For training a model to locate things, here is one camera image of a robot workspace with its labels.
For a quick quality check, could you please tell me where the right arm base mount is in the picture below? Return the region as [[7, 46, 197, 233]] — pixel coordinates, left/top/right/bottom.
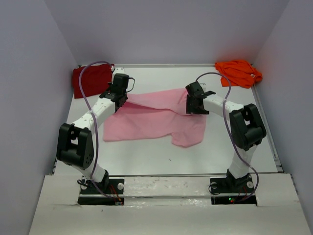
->
[[208, 171, 257, 205]]

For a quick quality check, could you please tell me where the orange t shirt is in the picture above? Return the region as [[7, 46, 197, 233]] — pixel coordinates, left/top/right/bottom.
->
[[215, 60, 263, 89]]

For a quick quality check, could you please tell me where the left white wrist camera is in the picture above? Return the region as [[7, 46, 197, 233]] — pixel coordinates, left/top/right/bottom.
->
[[112, 67, 125, 74]]

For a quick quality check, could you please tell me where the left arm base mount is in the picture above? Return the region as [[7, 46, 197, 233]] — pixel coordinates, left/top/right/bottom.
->
[[77, 177, 125, 206]]

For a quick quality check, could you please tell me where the pink t shirt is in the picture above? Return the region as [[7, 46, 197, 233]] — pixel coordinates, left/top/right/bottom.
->
[[103, 88, 206, 147]]

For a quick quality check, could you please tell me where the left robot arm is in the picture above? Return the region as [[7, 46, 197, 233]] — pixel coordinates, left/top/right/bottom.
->
[[56, 73, 131, 193]]

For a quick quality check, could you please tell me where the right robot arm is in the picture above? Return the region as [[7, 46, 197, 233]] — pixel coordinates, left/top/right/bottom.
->
[[186, 82, 267, 192]]

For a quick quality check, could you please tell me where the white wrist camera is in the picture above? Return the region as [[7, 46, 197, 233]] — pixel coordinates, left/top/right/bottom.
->
[[112, 67, 125, 74], [200, 83, 206, 91]]

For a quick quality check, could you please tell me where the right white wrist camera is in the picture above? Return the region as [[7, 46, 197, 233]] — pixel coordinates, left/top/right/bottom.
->
[[200, 83, 206, 91]]

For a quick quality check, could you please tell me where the dark red folded t shirt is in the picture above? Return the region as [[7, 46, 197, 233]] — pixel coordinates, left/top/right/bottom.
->
[[72, 64, 112, 99]]

